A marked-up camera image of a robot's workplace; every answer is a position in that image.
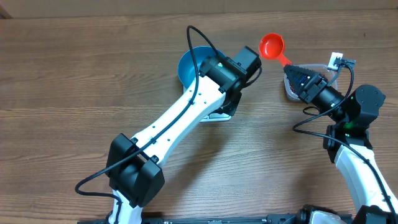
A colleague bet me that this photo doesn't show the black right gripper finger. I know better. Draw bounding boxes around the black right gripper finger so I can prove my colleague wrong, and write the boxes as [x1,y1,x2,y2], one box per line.
[287,81,298,97]
[284,65,320,86]

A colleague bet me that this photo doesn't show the white digital kitchen scale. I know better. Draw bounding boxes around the white digital kitchen scale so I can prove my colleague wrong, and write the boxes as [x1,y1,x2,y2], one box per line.
[183,85,232,123]

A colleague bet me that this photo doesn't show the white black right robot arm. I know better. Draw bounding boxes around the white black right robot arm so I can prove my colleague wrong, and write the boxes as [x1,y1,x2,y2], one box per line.
[284,65,397,223]

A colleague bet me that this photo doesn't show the orange scoop with blue handle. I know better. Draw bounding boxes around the orange scoop with blue handle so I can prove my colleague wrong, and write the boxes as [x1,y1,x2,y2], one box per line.
[258,32,307,88]

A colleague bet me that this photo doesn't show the blue metal bowl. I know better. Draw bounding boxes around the blue metal bowl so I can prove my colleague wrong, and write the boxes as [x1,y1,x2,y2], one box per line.
[177,46,216,92]

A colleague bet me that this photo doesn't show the clear plastic container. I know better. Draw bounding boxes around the clear plastic container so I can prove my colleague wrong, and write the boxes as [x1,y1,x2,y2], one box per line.
[284,64,336,102]

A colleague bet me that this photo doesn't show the red beans in container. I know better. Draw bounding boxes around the red beans in container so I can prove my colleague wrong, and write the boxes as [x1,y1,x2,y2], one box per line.
[287,70,331,96]

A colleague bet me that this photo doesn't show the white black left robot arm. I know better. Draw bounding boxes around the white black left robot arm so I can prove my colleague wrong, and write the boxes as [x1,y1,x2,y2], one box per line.
[106,47,261,223]

